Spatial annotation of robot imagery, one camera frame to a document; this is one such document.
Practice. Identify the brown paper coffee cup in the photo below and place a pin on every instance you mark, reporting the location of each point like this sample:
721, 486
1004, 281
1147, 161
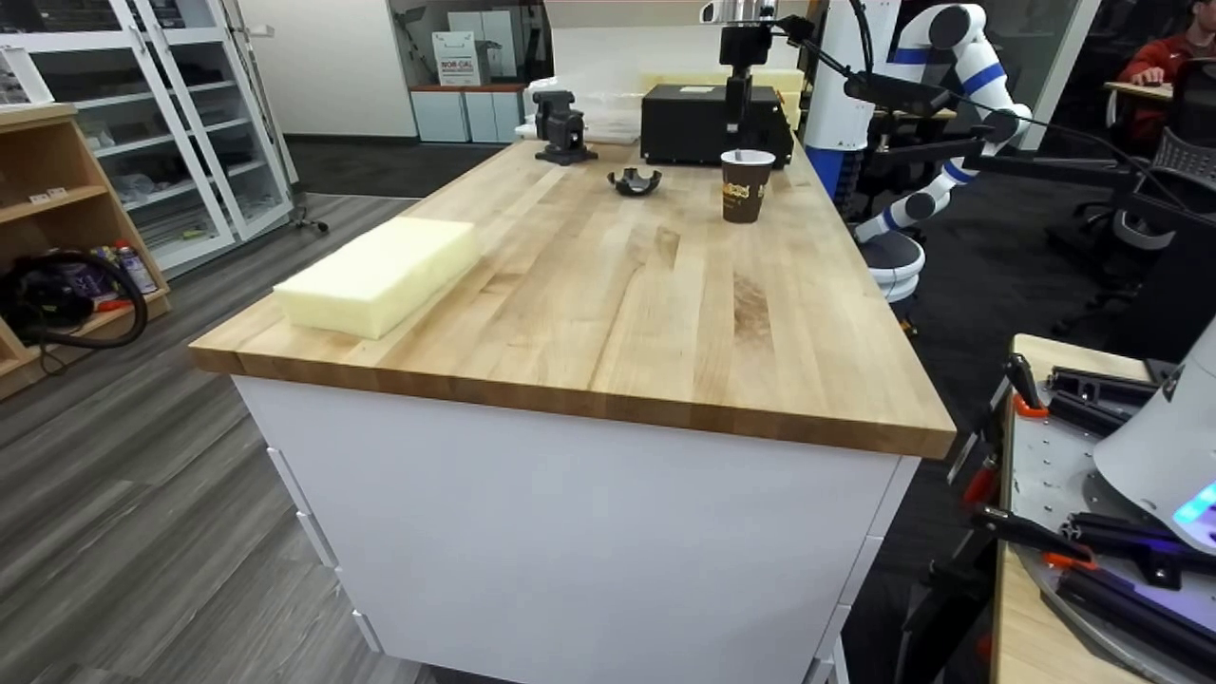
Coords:
748, 191

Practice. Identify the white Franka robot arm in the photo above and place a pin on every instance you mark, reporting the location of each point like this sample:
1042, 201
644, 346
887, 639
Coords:
1164, 432

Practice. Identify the black bench vise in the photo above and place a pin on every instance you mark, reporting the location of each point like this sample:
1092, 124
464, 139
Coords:
563, 125

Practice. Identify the black equipment box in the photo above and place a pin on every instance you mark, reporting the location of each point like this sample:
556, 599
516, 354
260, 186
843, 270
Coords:
689, 124

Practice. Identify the pale yellow foam block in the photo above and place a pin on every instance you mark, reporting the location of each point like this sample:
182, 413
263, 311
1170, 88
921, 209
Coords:
382, 270

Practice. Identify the pale blue storage drawers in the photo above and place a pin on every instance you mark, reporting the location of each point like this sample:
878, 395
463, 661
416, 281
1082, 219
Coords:
463, 114

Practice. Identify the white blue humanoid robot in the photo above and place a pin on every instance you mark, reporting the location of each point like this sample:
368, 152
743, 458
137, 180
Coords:
838, 88

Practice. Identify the white glass display cabinet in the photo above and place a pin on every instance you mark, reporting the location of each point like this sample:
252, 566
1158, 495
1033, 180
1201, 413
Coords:
192, 125

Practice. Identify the black orange bar clamp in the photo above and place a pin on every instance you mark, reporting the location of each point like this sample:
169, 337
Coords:
1087, 394
1116, 594

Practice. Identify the wooden robot cart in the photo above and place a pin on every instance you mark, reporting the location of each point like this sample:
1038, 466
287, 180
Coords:
1033, 622

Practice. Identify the grey mesh office chair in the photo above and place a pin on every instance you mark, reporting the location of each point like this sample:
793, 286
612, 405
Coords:
1159, 177

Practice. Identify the wooden open shelf unit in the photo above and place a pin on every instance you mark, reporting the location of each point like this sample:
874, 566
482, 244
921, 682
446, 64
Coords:
50, 177

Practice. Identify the person in red shirt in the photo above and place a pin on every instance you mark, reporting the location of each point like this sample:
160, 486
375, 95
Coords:
1171, 57

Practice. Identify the black camera on stand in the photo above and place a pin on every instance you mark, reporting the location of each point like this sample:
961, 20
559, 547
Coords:
748, 47

